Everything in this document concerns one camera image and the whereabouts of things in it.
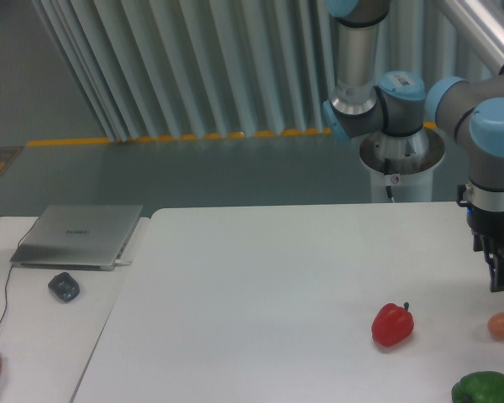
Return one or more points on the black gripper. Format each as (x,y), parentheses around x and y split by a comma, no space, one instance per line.
(485,216)

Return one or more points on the red bell pepper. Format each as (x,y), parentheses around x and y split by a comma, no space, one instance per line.
(392,324)

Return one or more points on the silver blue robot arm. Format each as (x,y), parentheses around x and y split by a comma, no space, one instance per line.
(487,121)

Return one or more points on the green bell pepper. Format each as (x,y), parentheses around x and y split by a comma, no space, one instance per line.
(483,386)

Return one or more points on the brown egg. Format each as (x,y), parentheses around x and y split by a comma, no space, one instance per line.
(495,326)

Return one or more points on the white usb plug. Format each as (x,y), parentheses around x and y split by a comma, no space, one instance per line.
(122,263)

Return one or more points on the white folding partition screen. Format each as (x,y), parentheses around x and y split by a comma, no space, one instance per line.
(238,68)

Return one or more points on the silver closed laptop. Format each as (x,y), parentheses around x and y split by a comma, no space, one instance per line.
(80,237)

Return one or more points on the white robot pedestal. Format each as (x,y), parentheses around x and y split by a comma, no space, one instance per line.
(401,184)

